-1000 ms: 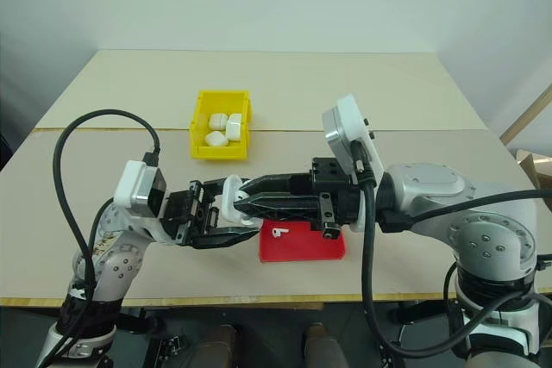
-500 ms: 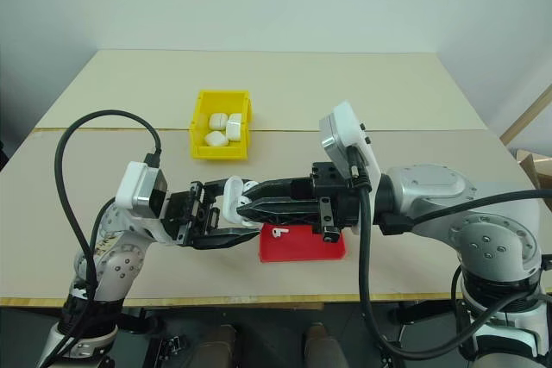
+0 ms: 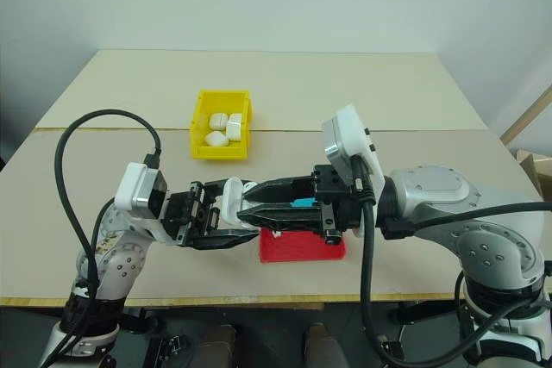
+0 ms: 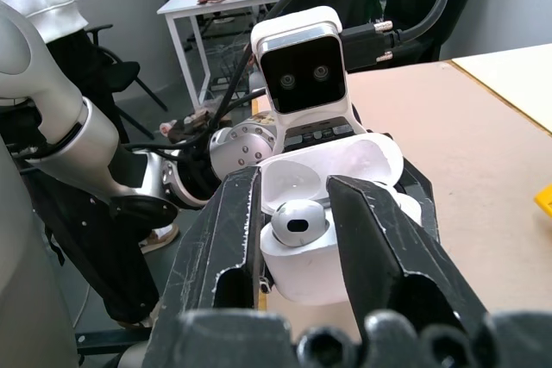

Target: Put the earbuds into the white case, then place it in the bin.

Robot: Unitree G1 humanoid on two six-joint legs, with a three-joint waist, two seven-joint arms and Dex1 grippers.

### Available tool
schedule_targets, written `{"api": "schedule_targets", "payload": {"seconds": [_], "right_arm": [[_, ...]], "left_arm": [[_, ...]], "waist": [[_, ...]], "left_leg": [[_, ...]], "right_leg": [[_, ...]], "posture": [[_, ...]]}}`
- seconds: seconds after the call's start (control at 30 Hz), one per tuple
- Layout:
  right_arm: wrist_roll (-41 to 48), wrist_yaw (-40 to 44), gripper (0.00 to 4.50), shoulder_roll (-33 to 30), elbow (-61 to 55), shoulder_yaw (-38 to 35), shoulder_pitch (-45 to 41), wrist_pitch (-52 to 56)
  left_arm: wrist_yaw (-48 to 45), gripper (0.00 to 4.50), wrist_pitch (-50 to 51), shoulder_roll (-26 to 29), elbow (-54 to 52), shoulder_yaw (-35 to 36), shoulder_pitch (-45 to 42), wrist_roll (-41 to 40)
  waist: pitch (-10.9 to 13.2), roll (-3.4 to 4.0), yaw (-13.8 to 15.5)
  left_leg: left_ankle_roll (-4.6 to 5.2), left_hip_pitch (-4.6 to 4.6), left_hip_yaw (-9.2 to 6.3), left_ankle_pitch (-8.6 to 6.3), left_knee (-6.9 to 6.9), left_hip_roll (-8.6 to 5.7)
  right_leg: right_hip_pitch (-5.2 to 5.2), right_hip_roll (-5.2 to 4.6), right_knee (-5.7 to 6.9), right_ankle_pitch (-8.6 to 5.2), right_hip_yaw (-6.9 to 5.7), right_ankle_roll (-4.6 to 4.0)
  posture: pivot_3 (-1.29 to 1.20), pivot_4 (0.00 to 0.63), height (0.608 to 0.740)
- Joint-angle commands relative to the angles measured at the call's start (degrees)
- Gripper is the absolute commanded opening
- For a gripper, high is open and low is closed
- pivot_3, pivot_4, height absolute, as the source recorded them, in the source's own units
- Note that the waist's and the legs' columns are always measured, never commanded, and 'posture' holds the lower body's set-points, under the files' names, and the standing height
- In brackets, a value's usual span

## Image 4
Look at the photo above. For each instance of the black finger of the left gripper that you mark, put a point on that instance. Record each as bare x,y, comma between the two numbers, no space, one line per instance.
424,200
265,286

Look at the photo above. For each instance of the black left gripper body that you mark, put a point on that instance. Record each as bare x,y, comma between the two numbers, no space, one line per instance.
319,132

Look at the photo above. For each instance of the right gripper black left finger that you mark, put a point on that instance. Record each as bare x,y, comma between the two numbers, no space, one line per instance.
220,247

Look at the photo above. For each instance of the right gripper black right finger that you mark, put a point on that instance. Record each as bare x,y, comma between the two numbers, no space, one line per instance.
388,251

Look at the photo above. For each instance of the white earbud case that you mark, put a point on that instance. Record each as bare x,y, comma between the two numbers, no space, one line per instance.
302,271

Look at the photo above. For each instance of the white earbud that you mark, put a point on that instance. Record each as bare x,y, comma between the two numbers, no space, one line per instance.
297,223

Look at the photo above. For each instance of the yellow plastic bin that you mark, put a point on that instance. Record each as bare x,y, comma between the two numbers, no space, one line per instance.
544,202

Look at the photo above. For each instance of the person in white hoodie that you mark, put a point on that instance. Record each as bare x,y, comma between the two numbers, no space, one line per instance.
103,247

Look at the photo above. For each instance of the brown pink slipper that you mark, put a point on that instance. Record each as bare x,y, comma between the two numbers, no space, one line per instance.
185,126

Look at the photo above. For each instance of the white metal side table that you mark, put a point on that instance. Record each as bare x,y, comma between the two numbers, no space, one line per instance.
181,10

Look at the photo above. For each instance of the black fabric chair back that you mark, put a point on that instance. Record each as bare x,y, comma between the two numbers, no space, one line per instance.
466,6

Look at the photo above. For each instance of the silver robot torso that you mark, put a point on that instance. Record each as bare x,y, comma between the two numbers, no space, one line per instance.
21,264

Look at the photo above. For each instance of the black office chair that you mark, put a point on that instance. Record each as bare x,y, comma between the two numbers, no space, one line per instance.
118,71

